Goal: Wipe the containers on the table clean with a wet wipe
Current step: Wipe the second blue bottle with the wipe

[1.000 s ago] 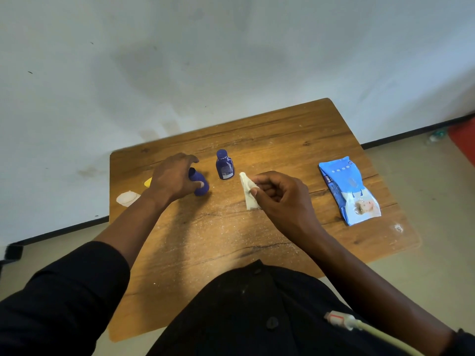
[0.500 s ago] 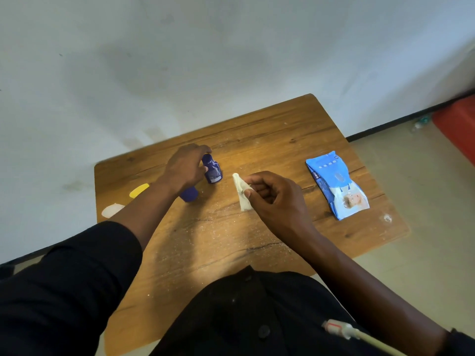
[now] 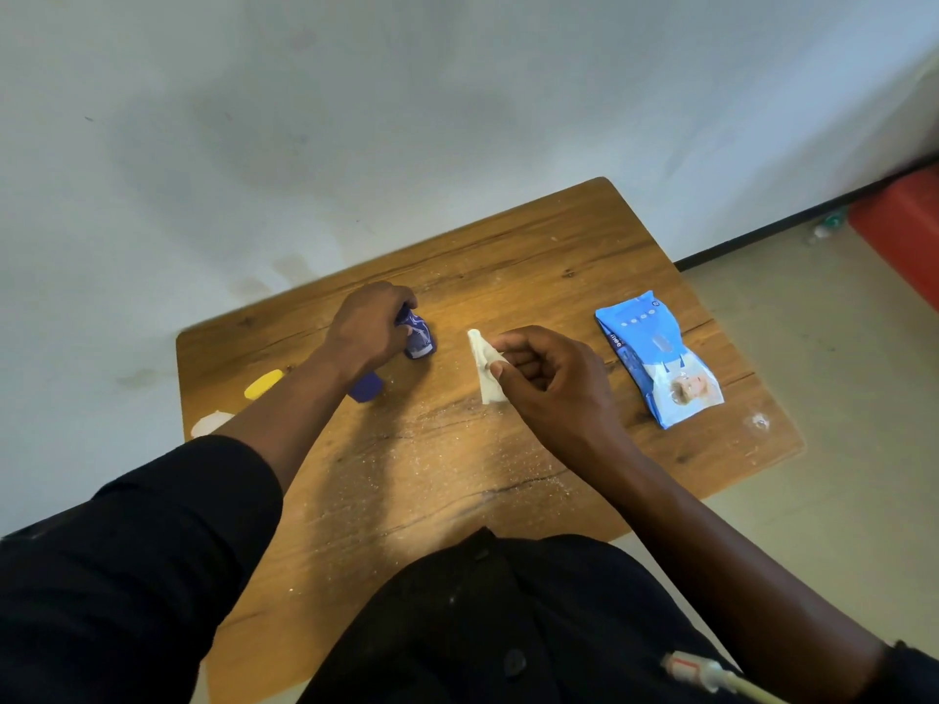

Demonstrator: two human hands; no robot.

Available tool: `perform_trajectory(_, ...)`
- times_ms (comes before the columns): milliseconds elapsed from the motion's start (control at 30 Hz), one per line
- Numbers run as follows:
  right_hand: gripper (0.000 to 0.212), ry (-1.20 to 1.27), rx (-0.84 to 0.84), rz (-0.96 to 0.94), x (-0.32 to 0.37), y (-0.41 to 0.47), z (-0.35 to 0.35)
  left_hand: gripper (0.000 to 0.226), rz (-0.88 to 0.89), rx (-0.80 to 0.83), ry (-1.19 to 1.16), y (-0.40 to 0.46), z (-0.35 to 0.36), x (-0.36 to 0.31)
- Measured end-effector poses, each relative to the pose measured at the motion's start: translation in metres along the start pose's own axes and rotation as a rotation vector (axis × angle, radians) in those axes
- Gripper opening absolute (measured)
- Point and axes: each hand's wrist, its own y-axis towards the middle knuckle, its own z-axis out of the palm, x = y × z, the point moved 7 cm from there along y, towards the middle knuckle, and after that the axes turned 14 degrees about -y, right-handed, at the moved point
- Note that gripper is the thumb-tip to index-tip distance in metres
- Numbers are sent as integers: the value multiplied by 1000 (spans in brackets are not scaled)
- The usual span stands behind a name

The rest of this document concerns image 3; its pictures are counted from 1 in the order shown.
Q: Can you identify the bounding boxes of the green white floor litter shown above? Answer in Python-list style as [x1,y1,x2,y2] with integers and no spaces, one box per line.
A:
[806,210,849,245]

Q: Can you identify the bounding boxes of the wooden table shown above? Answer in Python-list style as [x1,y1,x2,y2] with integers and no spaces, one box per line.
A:
[175,176,806,704]

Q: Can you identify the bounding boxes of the white bottle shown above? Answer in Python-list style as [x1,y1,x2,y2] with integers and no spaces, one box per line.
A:
[190,410,236,439]

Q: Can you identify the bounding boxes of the dark blue bottle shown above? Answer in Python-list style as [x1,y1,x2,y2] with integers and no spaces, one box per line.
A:
[345,371,386,404]
[395,304,438,361]

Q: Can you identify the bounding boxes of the person's right forearm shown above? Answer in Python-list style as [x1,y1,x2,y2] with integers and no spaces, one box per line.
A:
[594,454,893,704]

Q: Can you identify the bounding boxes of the yellow bottle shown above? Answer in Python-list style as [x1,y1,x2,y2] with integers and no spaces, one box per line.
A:
[243,369,286,402]

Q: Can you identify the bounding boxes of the person's left forearm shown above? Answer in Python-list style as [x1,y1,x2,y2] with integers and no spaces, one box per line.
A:
[212,351,361,496]

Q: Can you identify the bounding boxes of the red floor object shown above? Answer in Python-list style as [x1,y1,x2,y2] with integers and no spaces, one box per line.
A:
[848,166,939,313]

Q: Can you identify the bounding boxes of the blue wet wipes pack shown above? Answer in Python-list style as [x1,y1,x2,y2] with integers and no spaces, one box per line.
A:
[595,289,726,430]

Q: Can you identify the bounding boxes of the person's right hand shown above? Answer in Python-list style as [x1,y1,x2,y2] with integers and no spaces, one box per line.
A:
[487,326,640,485]

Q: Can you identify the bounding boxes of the person's black clothing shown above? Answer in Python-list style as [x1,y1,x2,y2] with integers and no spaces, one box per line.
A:
[0,434,939,704]

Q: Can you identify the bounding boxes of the person's left hand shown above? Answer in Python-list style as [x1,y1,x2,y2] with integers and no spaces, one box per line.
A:
[319,281,420,386]

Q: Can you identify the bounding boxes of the white wipe cloth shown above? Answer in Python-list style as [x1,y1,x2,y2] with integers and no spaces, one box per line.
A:
[467,329,514,405]

